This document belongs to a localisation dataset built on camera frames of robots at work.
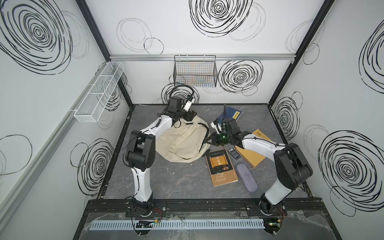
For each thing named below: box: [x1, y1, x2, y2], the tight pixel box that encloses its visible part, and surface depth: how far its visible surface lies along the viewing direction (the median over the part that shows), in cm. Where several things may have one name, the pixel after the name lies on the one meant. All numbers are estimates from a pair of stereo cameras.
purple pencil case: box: [236, 163, 258, 192], surface depth 82 cm
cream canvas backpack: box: [155, 116, 211, 163], surface depth 96 cm
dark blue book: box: [218, 106, 243, 122], surface depth 116 cm
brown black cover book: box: [205, 149, 239, 187], surface depth 88 cm
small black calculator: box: [227, 147, 242, 162], surface depth 94 cm
